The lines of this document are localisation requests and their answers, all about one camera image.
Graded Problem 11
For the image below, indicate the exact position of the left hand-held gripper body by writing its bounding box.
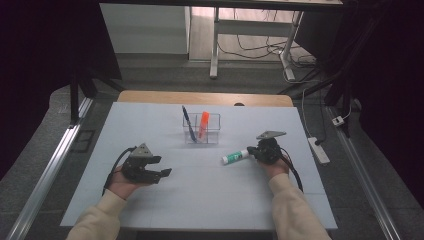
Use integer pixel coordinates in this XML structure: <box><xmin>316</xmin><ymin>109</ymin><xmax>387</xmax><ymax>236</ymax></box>
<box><xmin>121</xmin><ymin>142</ymin><xmax>162</xmax><ymax>185</ymax></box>

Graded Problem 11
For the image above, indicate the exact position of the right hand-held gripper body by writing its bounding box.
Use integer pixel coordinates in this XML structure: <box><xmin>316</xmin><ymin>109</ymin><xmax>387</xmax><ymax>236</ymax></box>
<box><xmin>253</xmin><ymin>130</ymin><xmax>288</xmax><ymax>165</ymax></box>

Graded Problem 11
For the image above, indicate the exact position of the white green glue stick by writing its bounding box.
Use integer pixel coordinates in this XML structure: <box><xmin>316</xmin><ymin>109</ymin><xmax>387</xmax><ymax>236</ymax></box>
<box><xmin>221</xmin><ymin>148</ymin><xmax>251</xmax><ymax>166</ymax></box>

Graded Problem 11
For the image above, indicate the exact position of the clear plastic pen organizer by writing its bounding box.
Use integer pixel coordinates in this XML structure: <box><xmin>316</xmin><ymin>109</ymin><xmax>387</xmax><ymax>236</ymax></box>
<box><xmin>182</xmin><ymin>112</ymin><xmax>222</xmax><ymax>146</ymax></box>

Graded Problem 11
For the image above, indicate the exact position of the orange highlighter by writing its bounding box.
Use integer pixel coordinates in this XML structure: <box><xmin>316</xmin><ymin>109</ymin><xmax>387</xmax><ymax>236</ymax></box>
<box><xmin>198</xmin><ymin>111</ymin><xmax>211</xmax><ymax>140</ymax></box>

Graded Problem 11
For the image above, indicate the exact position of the person's right hand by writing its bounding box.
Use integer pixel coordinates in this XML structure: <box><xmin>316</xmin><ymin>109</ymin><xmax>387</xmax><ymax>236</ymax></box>
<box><xmin>258</xmin><ymin>159</ymin><xmax>291</xmax><ymax>180</ymax></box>

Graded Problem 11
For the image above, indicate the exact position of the person's left hand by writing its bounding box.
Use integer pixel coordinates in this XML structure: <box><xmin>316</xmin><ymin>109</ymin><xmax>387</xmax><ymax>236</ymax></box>
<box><xmin>107</xmin><ymin>165</ymin><xmax>145</xmax><ymax>201</ymax></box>

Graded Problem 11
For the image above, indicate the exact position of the white table mat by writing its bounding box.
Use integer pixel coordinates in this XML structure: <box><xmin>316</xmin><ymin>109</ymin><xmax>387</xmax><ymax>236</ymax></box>
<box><xmin>59</xmin><ymin>101</ymin><xmax>338</xmax><ymax>232</ymax></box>

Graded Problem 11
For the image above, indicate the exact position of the white power strip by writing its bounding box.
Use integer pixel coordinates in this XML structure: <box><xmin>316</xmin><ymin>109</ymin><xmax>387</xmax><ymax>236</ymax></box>
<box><xmin>306</xmin><ymin>136</ymin><xmax>331</xmax><ymax>165</ymax></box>

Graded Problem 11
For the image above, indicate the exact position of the black metal stand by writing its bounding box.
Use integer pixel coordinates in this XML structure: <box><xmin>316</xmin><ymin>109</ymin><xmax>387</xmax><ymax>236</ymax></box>
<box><xmin>67</xmin><ymin>63</ymin><xmax>126</xmax><ymax>128</ymax></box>

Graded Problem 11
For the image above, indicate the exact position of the black tripod stand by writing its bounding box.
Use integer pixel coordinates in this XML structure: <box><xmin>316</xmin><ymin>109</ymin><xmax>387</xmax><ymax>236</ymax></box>
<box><xmin>277</xmin><ymin>0</ymin><xmax>388</xmax><ymax>138</ymax></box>

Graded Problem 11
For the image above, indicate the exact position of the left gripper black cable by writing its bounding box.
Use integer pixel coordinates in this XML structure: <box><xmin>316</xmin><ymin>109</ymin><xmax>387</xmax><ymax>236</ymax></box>
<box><xmin>102</xmin><ymin>145</ymin><xmax>138</xmax><ymax>196</ymax></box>

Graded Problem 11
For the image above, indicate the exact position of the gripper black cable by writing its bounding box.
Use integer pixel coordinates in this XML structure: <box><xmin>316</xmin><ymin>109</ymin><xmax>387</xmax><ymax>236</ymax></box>
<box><xmin>102</xmin><ymin>145</ymin><xmax>138</xmax><ymax>196</ymax></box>
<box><xmin>279</xmin><ymin>147</ymin><xmax>305</xmax><ymax>194</ymax></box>

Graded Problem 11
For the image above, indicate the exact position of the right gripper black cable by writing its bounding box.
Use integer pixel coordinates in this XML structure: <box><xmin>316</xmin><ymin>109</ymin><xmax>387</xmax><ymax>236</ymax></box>
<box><xmin>279</xmin><ymin>147</ymin><xmax>305</xmax><ymax>194</ymax></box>

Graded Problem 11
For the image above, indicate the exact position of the aluminium floor rail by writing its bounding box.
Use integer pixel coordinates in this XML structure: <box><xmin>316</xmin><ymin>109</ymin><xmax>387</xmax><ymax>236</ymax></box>
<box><xmin>5</xmin><ymin>96</ymin><xmax>95</xmax><ymax>240</ymax></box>
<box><xmin>325</xmin><ymin>105</ymin><xmax>402</xmax><ymax>240</ymax></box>

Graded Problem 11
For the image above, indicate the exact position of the tangle of floor cables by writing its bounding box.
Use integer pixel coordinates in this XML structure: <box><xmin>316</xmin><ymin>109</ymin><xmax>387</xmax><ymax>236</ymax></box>
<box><xmin>217</xmin><ymin>9</ymin><xmax>318</xmax><ymax>68</ymax></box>

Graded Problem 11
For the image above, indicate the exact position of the white desk frame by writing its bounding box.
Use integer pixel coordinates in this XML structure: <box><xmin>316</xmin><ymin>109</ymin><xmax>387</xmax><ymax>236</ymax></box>
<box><xmin>209</xmin><ymin>6</ymin><xmax>306</xmax><ymax>82</ymax></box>

